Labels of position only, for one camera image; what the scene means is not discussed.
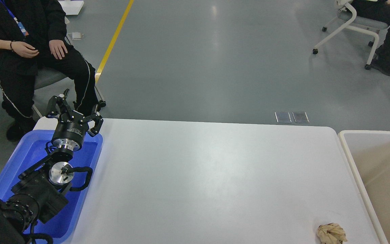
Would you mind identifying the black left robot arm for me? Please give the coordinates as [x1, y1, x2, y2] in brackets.
[0, 89, 103, 244]

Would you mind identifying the small grey floor object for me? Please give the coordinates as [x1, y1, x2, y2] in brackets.
[71, 32, 84, 40]

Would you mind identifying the metal floor plate right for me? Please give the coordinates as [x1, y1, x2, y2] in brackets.
[292, 111, 310, 123]

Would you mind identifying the white box on floor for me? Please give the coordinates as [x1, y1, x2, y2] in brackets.
[58, 0, 85, 16]

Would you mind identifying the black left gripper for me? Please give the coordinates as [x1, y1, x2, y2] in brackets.
[45, 89, 104, 150]

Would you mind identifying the grey office chair left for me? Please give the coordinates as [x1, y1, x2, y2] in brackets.
[0, 17, 107, 119]

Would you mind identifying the seated person in black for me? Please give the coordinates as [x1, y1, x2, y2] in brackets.
[0, 0, 99, 142]

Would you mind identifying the white office chair right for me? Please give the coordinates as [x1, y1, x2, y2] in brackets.
[312, 0, 389, 70]

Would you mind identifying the metal floor plate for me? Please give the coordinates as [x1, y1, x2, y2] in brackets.
[275, 111, 291, 123]
[292, 111, 310, 123]

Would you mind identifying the crumpled brown paper ball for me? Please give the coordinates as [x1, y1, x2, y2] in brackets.
[316, 223, 348, 244]

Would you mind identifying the blue plastic tray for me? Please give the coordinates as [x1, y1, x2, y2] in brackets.
[0, 130, 103, 244]

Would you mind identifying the beige plastic bin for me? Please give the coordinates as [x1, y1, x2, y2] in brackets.
[338, 130, 390, 244]

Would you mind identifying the metal floor plate left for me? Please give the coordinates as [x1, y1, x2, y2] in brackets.
[275, 111, 291, 123]

